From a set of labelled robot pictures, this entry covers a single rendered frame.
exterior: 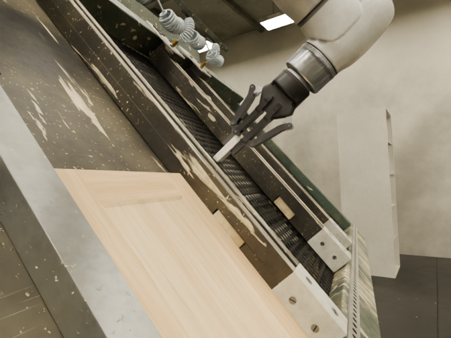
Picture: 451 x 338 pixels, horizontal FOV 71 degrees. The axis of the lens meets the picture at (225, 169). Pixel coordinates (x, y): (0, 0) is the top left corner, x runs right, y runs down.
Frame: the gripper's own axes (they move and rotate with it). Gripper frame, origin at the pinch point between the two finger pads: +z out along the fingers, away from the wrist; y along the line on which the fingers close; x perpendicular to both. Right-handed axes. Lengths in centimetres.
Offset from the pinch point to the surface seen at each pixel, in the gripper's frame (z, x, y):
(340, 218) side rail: 3, -140, -43
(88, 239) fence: 7.9, 41.6, -7.9
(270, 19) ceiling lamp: -107, -432, 218
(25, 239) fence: 10.4, 45.0, -5.0
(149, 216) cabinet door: 9.9, 26.7, -6.1
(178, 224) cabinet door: 9.7, 21.5, -8.9
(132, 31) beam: 5, -36, 68
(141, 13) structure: 2, -87, 114
